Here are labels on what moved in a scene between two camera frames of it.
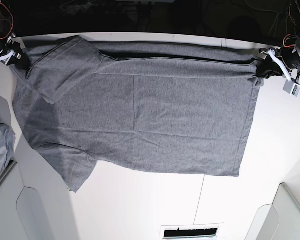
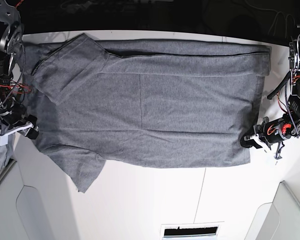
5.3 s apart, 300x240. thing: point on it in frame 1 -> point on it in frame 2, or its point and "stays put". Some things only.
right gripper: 288,58 -> 270,131
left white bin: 33,202 stays put
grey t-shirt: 178,108 stays put
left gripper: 13,49 -> 24,126
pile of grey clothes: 2,136 stays put
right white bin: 285,219 stays put
